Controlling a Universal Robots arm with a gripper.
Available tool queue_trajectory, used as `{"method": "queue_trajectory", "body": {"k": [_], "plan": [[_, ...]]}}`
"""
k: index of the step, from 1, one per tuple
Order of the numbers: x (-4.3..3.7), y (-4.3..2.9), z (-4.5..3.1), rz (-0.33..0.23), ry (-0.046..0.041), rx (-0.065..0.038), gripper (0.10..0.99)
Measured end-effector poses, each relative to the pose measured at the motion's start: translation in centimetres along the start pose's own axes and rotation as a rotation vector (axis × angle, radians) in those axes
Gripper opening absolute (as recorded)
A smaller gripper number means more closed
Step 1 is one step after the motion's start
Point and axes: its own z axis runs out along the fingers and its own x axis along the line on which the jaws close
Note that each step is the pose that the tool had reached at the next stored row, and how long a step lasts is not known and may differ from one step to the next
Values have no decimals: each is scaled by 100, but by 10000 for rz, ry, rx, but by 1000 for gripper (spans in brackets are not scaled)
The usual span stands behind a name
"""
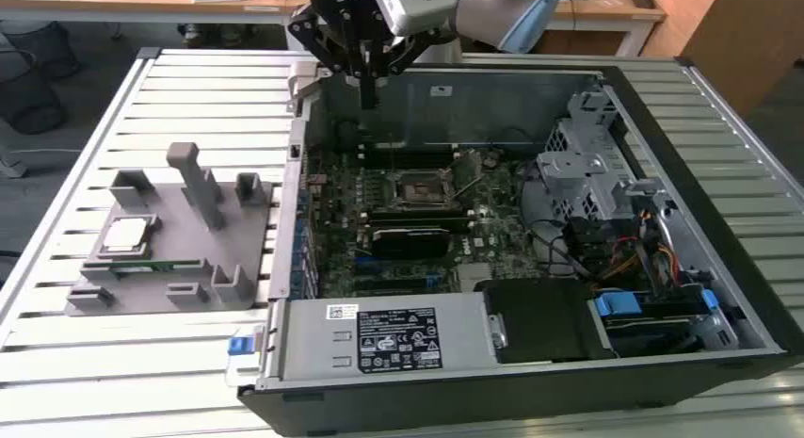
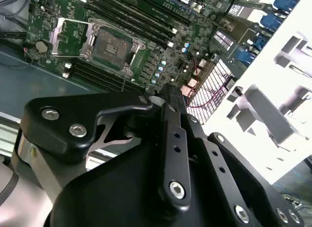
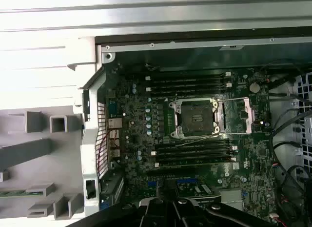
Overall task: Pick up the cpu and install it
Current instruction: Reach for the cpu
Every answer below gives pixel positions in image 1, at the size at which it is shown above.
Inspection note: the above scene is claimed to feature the long wooden desk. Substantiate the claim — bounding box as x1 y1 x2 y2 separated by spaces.
0 0 668 57

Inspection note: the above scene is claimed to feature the metal socket cover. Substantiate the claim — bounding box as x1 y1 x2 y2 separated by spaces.
448 150 487 195

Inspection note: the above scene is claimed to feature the black pc case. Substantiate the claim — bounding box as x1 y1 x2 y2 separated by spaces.
235 56 804 438

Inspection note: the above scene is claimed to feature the black graphics card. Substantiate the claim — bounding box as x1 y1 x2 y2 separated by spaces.
368 225 452 261

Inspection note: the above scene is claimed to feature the grey parts rack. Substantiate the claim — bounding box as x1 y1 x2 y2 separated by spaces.
64 140 278 317

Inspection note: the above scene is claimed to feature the silver topped cpu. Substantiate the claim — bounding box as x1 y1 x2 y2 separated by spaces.
102 216 156 259

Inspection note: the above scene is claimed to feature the silver power supply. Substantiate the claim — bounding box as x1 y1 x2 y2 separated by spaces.
267 294 508 381

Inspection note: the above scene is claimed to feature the wooden cabinet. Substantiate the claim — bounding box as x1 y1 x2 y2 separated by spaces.
640 0 804 120

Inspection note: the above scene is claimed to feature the black round cable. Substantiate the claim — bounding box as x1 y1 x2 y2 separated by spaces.
526 219 596 282

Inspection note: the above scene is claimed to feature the grey case release latch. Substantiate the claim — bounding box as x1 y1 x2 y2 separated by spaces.
287 60 335 115

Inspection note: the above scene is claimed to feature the grey metal stand foot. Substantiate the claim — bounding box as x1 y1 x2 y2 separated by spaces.
0 138 30 179

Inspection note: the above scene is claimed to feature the thin metal locking lever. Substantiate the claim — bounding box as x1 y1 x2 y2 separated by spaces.
455 175 490 200

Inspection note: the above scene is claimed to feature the cpu socket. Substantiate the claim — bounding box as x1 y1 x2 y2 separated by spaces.
387 168 455 212

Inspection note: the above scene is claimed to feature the silver chipset heatsink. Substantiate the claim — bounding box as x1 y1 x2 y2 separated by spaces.
456 262 496 288

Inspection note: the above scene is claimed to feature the black plastic cover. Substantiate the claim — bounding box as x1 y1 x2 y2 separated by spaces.
471 277 616 365

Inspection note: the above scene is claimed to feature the black hard disk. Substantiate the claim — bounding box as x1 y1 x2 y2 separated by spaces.
600 315 708 359

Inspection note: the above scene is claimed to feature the black mesh waste bin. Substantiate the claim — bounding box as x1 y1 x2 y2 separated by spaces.
0 21 82 81

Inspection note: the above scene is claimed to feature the black expansion slot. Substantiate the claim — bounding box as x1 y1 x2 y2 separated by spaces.
351 277 430 292

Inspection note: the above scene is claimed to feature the green motherboard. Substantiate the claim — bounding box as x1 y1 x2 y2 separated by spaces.
304 145 555 300

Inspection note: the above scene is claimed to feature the black ram slot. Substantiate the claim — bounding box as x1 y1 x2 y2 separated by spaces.
368 209 470 220
359 144 459 157
360 155 460 170
371 219 472 230

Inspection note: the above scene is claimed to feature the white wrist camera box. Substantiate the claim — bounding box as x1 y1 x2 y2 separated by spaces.
370 0 460 37

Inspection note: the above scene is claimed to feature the blue disk carrier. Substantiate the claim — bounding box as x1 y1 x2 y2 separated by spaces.
594 290 643 319

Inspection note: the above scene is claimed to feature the green ram stick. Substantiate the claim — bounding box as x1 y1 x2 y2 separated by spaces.
82 258 207 273

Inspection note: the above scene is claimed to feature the orange yellow wire bundle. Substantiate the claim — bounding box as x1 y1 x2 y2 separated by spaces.
599 210 686 291

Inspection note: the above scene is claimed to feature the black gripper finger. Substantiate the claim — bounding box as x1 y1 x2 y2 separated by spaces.
371 29 443 111
287 4 375 110

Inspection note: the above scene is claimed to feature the silver drive cage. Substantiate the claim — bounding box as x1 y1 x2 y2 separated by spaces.
534 89 662 222

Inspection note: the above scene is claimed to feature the black round bin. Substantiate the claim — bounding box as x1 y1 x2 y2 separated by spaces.
0 49 70 136

